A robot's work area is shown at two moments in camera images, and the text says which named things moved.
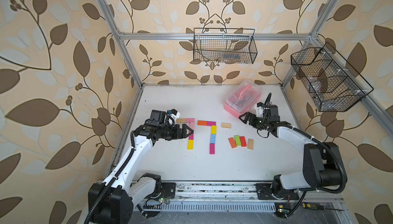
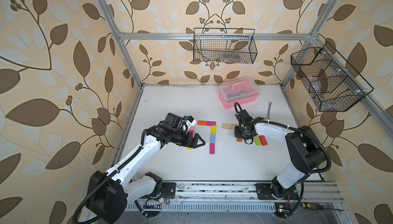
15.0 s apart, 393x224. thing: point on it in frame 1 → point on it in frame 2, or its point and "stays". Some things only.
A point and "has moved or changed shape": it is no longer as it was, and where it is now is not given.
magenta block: [211, 123] stays
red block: [243, 141] → [263, 140]
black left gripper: [175, 128] → [187, 142]
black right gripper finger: [247, 115] → [238, 133]
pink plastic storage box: [242, 98] has moved or changed shape
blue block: [213, 138] stays
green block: [237, 139] → [257, 140]
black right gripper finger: [249, 121] → [248, 137]
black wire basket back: [227, 45] stays
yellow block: [214, 130] stays
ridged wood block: [226, 125] stays
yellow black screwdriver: [317, 206] stays
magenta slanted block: [212, 149] stays
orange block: [202, 122] stays
